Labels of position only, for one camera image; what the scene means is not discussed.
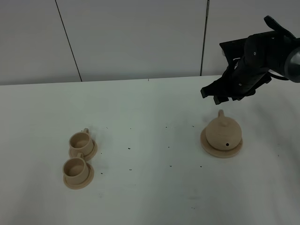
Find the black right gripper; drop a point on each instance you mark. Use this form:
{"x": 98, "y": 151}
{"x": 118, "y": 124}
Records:
{"x": 241, "y": 80}

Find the beige teapot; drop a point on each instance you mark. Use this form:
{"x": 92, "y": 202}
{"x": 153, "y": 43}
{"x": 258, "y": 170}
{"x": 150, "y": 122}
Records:
{"x": 223, "y": 133}

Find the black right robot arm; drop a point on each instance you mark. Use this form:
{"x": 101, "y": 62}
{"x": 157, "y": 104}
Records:
{"x": 254, "y": 61}

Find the beige teapot saucer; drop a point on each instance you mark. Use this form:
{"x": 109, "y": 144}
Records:
{"x": 219, "y": 153}

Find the far beige cup saucer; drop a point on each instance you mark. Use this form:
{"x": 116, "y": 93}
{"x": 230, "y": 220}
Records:
{"x": 88, "y": 156}

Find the beige cup saucer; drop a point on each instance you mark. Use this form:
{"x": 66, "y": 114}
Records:
{"x": 88, "y": 156}
{"x": 84, "y": 183}

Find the far beige teacup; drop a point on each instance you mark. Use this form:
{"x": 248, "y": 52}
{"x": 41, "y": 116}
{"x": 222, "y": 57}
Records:
{"x": 81, "y": 142}

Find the beige teacup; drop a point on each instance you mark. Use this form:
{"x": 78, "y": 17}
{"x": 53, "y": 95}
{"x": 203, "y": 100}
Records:
{"x": 81, "y": 142}
{"x": 75, "y": 170}

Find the near beige cup saucer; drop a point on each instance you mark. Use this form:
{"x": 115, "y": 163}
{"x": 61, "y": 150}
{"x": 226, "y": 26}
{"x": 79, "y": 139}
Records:
{"x": 84, "y": 183}

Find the near beige teacup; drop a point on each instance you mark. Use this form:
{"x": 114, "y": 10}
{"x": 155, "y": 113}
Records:
{"x": 75, "y": 170}

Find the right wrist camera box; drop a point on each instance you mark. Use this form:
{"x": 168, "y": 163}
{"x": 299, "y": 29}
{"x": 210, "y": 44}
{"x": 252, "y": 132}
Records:
{"x": 233, "y": 49}

